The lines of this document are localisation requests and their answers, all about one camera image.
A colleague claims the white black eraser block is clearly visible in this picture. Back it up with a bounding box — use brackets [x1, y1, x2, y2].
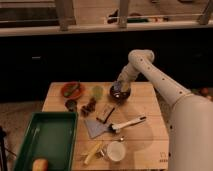
[96, 104, 115, 123]

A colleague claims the orange fruit toy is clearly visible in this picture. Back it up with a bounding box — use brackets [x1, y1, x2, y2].
[32, 159, 48, 171]

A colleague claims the black tripod stand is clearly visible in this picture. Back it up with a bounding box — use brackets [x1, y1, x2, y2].
[0, 126, 8, 171]

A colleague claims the yellow banana toy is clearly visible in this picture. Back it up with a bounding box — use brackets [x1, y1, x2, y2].
[83, 142, 102, 165]

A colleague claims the green plastic bin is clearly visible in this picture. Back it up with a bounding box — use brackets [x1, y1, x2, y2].
[13, 112, 78, 171]

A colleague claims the dark purple bowl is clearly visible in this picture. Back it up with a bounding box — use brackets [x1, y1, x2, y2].
[109, 84, 131, 102]

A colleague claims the orange plate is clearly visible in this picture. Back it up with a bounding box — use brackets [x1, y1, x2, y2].
[61, 82, 83, 99]

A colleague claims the white cup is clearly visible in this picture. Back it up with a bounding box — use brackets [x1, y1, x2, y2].
[106, 141, 126, 162]

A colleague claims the dark green small cup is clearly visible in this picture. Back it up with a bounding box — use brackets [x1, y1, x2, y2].
[65, 99, 77, 112]

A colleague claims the light green cup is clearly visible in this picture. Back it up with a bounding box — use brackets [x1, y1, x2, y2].
[92, 86, 103, 100]

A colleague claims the blue grey sponge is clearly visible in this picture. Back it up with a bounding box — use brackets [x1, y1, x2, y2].
[113, 82, 121, 92]

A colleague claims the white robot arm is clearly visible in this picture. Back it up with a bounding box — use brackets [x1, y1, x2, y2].
[118, 49, 213, 171]

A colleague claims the green pickle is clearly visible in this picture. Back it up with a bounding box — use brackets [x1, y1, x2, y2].
[63, 83, 80, 97]

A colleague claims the brown pine cone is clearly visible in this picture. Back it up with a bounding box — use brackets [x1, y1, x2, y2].
[81, 98, 96, 116]

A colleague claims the grey triangular cloth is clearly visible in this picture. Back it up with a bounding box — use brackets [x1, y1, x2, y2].
[84, 119, 108, 139]

